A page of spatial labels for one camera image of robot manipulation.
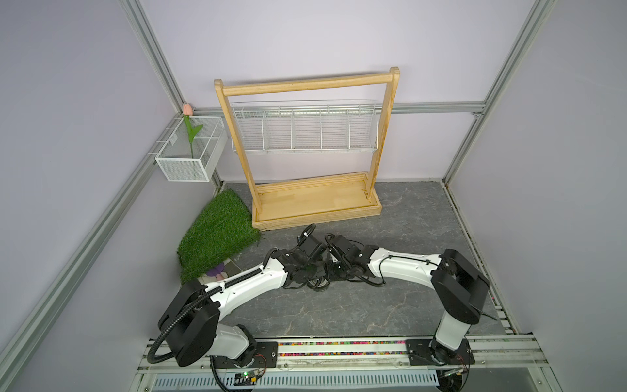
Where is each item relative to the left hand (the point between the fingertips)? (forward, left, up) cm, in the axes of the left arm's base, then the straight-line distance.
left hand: (321, 271), depth 83 cm
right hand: (+1, -1, -4) cm, 4 cm away
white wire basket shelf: (+57, +1, +20) cm, 60 cm away
